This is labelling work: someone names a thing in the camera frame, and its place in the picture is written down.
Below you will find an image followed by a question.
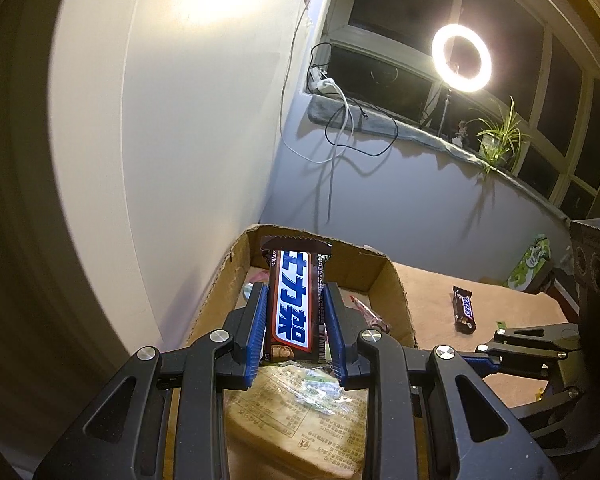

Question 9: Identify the thick white cable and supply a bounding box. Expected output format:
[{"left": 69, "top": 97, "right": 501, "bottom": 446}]
[{"left": 324, "top": 85, "right": 353, "bottom": 196}]

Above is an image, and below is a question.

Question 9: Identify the white power strip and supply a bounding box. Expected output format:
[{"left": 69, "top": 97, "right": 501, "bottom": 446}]
[{"left": 307, "top": 66, "right": 337, "bottom": 95}]

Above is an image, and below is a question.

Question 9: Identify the clear packet of beige slices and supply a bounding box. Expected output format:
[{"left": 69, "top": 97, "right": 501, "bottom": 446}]
[{"left": 223, "top": 360, "right": 376, "bottom": 480}]

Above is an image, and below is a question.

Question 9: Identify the grey window sill cover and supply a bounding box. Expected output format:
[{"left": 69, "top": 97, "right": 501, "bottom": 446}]
[{"left": 305, "top": 95, "right": 571, "bottom": 221}]

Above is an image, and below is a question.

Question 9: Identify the cardboard box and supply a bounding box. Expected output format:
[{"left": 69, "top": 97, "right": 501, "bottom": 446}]
[{"left": 165, "top": 223, "right": 418, "bottom": 480}]

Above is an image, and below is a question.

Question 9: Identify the black cable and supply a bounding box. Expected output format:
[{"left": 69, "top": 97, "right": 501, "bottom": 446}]
[{"left": 310, "top": 42, "right": 400, "bottom": 158}]

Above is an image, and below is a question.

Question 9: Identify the thin white cable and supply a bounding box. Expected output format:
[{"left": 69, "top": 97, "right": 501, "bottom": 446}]
[{"left": 279, "top": 0, "right": 348, "bottom": 163}]

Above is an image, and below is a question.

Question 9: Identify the clear packet of red-brown snack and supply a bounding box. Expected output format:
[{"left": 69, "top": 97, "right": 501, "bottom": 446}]
[{"left": 349, "top": 295, "right": 392, "bottom": 334}]

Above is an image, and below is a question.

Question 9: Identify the potted spider plant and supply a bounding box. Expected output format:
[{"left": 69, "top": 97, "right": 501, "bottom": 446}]
[{"left": 467, "top": 96, "right": 531, "bottom": 176}]

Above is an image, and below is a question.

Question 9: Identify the white window frame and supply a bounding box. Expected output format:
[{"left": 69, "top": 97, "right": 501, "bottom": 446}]
[{"left": 325, "top": 0, "right": 600, "bottom": 211}]

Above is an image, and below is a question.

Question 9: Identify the clear bag of colourful candies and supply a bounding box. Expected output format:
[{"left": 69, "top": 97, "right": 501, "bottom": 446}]
[{"left": 240, "top": 267, "right": 272, "bottom": 306}]

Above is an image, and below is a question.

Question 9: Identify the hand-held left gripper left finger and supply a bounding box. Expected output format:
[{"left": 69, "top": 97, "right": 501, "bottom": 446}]
[{"left": 32, "top": 282, "right": 270, "bottom": 480}]

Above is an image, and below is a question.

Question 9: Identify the white wardrobe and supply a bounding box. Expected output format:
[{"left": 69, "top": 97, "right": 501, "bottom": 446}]
[{"left": 50, "top": 0, "right": 311, "bottom": 356}]

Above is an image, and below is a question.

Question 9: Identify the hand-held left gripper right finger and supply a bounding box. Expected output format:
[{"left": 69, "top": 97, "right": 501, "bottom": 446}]
[{"left": 321, "top": 281, "right": 561, "bottom": 480}]

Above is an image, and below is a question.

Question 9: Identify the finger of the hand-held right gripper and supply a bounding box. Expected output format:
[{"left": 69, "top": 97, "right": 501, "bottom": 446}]
[
  {"left": 510, "top": 374, "right": 586, "bottom": 423},
  {"left": 460, "top": 322, "right": 583, "bottom": 373}
]

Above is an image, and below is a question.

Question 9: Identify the ring light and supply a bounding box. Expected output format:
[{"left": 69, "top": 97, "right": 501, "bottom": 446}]
[{"left": 431, "top": 23, "right": 494, "bottom": 93}]

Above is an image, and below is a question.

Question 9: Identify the black tripod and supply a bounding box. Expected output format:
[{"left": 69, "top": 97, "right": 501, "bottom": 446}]
[{"left": 420, "top": 85, "right": 453, "bottom": 138}]

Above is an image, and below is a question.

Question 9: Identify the brown chocolate bar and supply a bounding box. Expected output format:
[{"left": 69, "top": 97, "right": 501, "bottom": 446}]
[
  {"left": 451, "top": 285, "right": 478, "bottom": 335},
  {"left": 260, "top": 236, "right": 334, "bottom": 364}
]

